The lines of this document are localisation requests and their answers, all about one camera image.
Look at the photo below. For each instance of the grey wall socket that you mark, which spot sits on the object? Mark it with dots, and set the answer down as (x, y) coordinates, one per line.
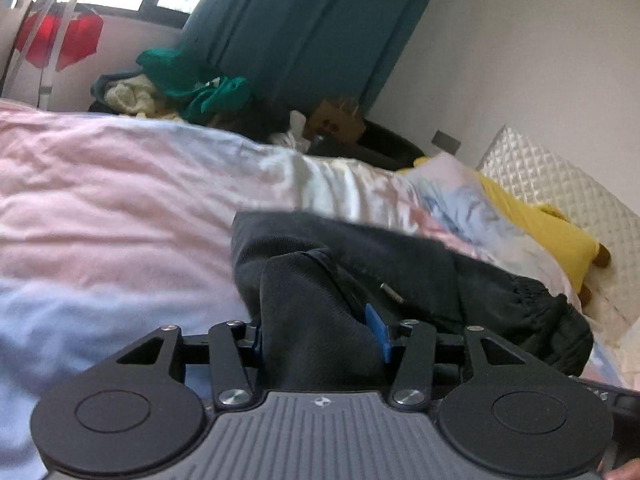
(446, 141)

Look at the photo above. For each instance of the cream cloth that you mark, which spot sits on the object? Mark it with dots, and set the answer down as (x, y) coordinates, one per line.
(135, 95)

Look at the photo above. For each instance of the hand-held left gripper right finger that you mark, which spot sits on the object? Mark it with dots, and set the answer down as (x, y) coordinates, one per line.
(376, 325)

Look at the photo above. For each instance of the brown paper bag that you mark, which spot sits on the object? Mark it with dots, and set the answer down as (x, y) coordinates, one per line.
(335, 120)

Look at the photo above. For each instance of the black pants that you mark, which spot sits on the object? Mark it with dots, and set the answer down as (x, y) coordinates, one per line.
(425, 270)

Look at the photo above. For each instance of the pink bed sheet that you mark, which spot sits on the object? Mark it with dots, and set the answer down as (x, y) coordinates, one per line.
(125, 210)

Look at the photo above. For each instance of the teal curtain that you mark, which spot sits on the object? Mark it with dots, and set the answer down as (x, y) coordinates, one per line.
(310, 25)

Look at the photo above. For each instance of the yellow plush toy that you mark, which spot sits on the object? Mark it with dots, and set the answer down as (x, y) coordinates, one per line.
(545, 230)

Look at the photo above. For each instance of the white quilted pillow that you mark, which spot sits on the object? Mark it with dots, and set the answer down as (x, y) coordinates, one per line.
(575, 185)

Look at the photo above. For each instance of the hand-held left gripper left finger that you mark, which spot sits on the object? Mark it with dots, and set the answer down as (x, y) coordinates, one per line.
(257, 339)

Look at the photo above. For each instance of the person's right hand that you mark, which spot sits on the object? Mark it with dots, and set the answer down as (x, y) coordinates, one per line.
(627, 474)

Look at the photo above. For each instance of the metal drying rack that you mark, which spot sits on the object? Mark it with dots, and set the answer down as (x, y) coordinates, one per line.
(50, 35)

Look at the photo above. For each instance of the green cloth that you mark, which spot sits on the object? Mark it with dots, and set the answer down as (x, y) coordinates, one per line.
(200, 85)

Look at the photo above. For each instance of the red garment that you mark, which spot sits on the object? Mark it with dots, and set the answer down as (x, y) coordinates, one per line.
(75, 40)

